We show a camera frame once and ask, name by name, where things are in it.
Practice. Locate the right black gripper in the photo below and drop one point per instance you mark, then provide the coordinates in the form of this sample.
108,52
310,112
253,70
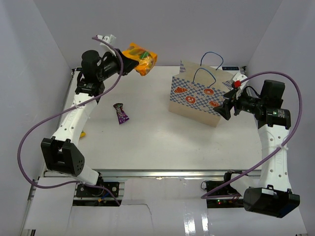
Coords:
224,110

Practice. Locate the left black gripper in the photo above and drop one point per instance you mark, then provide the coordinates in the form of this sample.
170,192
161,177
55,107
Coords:
128,64

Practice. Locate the orange mango gummy bag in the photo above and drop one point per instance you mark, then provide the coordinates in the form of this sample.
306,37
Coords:
146,59

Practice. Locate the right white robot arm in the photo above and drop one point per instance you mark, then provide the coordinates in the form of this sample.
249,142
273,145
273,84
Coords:
272,195

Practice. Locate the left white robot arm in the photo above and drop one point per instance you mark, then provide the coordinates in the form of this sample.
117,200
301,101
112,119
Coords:
60,152

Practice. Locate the blue checkered paper bag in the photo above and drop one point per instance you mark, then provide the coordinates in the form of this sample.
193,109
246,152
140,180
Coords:
197,89

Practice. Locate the black xdof label sticker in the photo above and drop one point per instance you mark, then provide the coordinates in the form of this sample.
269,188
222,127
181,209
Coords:
230,68

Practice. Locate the purple m&m's packet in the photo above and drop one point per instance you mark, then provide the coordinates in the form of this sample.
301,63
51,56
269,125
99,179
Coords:
122,116

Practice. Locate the white front cover sheet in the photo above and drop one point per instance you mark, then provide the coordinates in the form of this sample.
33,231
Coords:
151,207

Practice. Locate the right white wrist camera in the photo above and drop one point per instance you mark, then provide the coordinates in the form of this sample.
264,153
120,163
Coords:
238,83

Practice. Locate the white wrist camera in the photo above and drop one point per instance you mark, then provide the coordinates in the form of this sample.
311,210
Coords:
109,39
238,83

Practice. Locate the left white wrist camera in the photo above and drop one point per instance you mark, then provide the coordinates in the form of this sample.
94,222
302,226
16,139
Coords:
109,39

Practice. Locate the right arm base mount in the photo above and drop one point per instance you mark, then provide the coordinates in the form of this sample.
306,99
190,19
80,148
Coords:
226,197

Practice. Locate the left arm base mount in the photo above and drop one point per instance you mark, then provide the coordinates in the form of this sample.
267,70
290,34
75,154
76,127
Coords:
88,192

